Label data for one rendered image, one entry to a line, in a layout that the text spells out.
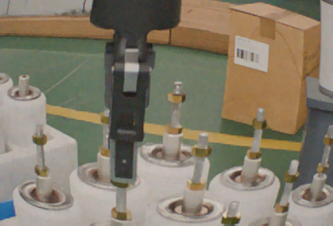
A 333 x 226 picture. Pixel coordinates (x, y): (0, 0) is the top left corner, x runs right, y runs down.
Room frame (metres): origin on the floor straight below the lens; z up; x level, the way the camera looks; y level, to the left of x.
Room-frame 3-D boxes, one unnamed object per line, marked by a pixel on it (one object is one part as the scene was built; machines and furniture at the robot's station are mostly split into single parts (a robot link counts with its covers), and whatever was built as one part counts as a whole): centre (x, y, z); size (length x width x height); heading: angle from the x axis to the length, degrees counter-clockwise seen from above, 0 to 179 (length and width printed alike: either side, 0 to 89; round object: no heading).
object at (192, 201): (0.65, -0.04, 0.26); 0.02 x 0.02 x 0.03
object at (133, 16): (0.55, 0.03, 0.45); 0.08 x 0.08 x 0.09
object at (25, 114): (0.99, 0.24, 0.16); 0.10 x 0.10 x 0.18
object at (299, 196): (0.67, -0.20, 0.25); 0.08 x 0.08 x 0.01
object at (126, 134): (0.50, 0.03, 0.37); 0.03 x 0.01 x 0.05; 6
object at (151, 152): (0.81, -0.01, 0.25); 0.08 x 0.08 x 0.01
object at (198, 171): (0.65, -0.04, 0.30); 0.01 x 0.01 x 0.08; 82
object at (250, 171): (0.74, -0.11, 0.26); 0.02 x 0.02 x 0.03
